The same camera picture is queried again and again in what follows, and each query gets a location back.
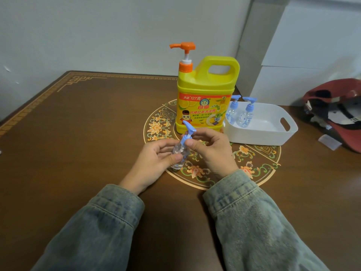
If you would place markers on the large yellow detergent pump jug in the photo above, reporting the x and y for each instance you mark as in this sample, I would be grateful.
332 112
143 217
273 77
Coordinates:
204 93

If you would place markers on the person's right hand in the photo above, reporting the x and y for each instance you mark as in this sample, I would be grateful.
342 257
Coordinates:
217 155

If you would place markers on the small white paper slip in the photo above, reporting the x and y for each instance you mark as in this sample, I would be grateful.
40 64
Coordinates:
329 141

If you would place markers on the person's right forearm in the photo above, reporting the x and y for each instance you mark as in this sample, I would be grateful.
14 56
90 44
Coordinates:
259 225

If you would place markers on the white plastic basket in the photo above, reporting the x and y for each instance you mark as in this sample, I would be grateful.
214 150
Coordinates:
261 125

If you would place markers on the person's left hand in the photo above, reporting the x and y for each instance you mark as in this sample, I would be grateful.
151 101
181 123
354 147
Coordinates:
146 166

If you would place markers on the small clear blue-pump bottle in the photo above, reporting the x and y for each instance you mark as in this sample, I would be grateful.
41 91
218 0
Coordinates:
246 114
183 148
232 110

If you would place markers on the person's right thumb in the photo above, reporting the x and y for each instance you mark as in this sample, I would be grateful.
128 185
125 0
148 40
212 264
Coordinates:
194 145

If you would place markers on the person's left forearm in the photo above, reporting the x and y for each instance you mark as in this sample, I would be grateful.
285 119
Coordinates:
93 231

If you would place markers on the dark red cap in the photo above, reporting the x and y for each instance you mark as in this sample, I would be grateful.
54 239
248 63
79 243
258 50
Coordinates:
337 110

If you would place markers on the white cardboard box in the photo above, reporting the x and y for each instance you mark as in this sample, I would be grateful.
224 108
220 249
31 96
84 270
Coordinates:
299 50

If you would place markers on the person's left thumb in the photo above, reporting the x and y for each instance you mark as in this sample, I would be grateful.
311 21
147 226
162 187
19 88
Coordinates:
173 159

